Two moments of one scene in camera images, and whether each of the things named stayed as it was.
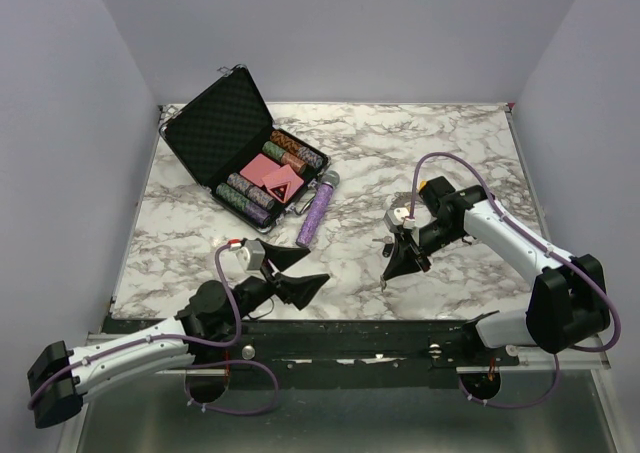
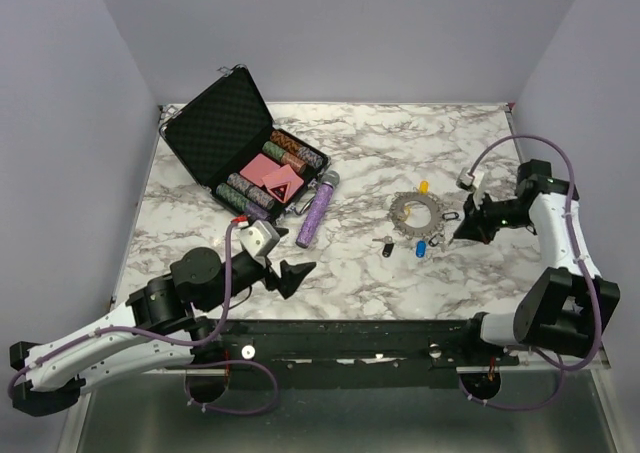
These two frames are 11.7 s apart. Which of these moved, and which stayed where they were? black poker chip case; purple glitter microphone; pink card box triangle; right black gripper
Moved: right black gripper
Stayed: purple glitter microphone; pink card box triangle; black poker chip case
